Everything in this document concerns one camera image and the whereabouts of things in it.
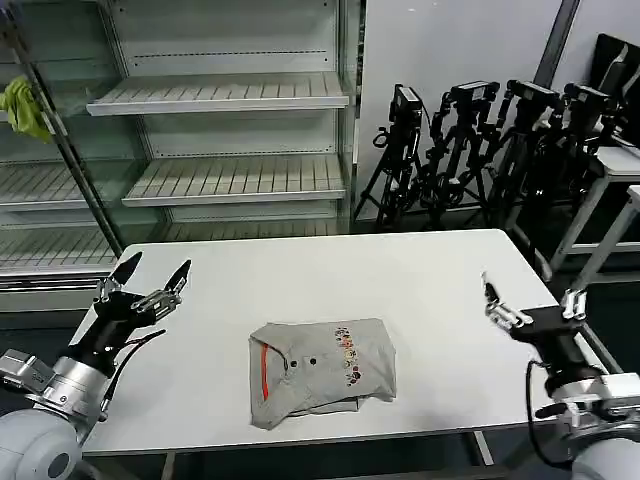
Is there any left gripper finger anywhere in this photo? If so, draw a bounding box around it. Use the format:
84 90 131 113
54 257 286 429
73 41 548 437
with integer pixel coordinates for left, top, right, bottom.
93 250 144 305
130 258 194 320

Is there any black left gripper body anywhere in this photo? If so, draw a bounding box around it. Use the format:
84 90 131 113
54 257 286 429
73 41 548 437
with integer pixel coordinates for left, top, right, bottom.
68 290 152 374

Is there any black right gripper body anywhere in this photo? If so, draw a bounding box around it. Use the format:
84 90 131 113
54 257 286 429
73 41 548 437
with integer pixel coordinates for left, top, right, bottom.
509 303 604 387

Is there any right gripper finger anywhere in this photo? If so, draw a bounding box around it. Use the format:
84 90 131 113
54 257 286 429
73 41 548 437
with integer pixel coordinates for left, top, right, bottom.
559 287 588 321
480 271 533 332

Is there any grey printed t-shirt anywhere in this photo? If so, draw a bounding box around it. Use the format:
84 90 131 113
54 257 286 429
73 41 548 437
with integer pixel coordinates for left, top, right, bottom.
247 317 398 432

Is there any white side table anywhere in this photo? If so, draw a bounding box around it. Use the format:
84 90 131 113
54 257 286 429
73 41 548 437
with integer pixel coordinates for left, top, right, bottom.
544 143 640 281
567 183 640 374

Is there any grey slanted metal pole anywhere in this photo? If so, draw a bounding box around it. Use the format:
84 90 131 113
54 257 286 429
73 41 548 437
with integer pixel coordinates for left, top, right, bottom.
0 0 125 259

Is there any empty white shelf unit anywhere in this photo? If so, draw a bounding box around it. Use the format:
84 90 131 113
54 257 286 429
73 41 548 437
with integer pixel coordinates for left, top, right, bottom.
0 0 367 302

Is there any yellow-green cloth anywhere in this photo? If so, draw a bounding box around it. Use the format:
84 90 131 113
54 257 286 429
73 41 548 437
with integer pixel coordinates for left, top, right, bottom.
0 75 54 145

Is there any black monitor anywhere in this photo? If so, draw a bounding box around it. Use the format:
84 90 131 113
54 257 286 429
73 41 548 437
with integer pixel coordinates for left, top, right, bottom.
591 32 640 147

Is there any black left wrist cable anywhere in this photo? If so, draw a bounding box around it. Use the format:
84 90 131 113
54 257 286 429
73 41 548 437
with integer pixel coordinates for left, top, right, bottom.
98 328 168 424

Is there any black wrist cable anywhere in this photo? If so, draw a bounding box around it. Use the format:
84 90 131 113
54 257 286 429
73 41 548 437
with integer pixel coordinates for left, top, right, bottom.
523 358 574 474
98 328 168 424

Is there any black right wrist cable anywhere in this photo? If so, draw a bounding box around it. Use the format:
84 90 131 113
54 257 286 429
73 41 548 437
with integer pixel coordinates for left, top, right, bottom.
523 358 574 474

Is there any grey slanted wall beam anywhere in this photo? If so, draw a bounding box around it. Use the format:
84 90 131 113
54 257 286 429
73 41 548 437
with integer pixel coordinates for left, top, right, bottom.
531 0 582 87

